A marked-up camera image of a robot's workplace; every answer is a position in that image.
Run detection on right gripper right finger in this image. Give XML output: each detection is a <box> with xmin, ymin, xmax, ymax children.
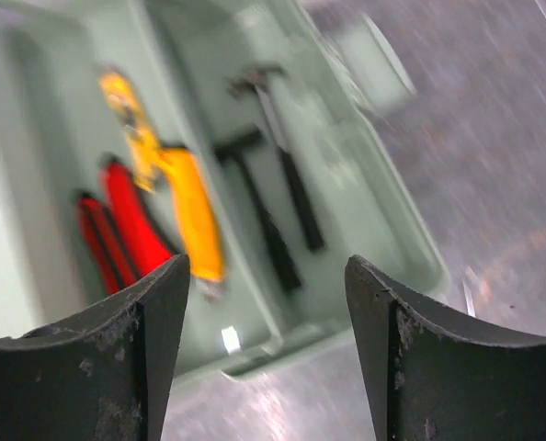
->
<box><xmin>345</xmin><ymin>255</ymin><xmax>546</xmax><ymax>440</ymax></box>

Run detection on red handled pliers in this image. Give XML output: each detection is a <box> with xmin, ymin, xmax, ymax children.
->
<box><xmin>99</xmin><ymin>153</ymin><xmax>181</xmax><ymax>277</ymax></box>

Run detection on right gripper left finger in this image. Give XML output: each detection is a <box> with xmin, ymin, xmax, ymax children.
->
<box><xmin>0</xmin><ymin>254</ymin><xmax>190</xmax><ymax>440</ymax></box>

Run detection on yellow utility knife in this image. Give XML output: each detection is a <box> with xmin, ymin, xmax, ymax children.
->
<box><xmin>98</xmin><ymin>64</ymin><xmax>161</xmax><ymax>193</ymax></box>

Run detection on orange utility knife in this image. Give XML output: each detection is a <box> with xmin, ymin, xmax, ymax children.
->
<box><xmin>158</xmin><ymin>147</ymin><xmax>225</xmax><ymax>301</ymax></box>

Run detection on black hammer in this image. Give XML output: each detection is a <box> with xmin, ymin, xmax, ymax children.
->
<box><xmin>214</xmin><ymin>125</ymin><xmax>302</xmax><ymax>297</ymax></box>
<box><xmin>227</xmin><ymin>63</ymin><xmax>325</xmax><ymax>253</ymax></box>

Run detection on green toolbox with clear lid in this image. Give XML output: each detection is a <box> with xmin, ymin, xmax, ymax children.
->
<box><xmin>0</xmin><ymin>1</ymin><xmax>448</xmax><ymax>379</ymax></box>

